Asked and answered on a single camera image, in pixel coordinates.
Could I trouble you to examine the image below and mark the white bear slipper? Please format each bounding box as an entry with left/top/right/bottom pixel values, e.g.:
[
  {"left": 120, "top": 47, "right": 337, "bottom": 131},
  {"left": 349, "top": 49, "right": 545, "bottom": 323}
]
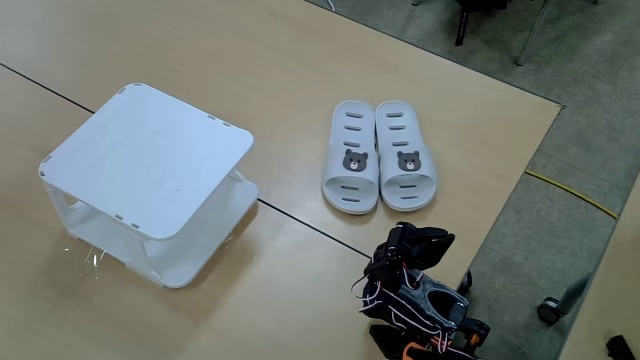
[
  {"left": 321, "top": 99, "right": 381, "bottom": 216},
  {"left": 374, "top": 100, "right": 438, "bottom": 213}
]

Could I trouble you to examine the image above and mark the grey chair base leg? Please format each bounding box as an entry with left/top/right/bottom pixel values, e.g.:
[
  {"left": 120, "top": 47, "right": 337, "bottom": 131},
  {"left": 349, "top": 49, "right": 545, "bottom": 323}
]
[{"left": 558, "top": 272, "right": 592, "bottom": 316}]

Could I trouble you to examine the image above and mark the black chair caster wheel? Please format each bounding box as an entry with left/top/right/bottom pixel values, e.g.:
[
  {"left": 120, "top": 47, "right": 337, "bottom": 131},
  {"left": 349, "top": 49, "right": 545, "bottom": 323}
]
[{"left": 537, "top": 296, "right": 564, "bottom": 326}]

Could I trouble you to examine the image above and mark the black chair leg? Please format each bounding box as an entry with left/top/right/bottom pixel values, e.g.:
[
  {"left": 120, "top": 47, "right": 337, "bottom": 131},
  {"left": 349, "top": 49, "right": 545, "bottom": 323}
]
[{"left": 453, "top": 0, "right": 511, "bottom": 49}]

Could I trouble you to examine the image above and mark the white two-tier plastic box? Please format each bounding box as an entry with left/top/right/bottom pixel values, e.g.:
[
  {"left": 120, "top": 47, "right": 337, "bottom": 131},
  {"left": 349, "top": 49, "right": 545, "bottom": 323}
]
[{"left": 38, "top": 82, "right": 260, "bottom": 290}]

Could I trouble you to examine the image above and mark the yellow floor cable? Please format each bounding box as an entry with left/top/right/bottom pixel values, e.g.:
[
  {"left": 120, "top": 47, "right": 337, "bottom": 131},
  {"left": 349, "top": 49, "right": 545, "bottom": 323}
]
[{"left": 524, "top": 169, "right": 620, "bottom": 220}]

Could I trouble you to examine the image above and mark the metal chair leg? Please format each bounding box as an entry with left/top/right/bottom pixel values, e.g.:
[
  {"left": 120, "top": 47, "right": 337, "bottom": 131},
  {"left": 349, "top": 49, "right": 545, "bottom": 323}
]
[{"left": 515, "top": 0, "right": 554, "bottom": 67}]

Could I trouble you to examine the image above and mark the small black object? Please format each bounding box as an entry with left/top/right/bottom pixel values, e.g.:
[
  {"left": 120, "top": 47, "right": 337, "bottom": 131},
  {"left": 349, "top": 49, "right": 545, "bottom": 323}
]
[{"left": 605, "top": 334, "right": 636, "bottom": 360}]

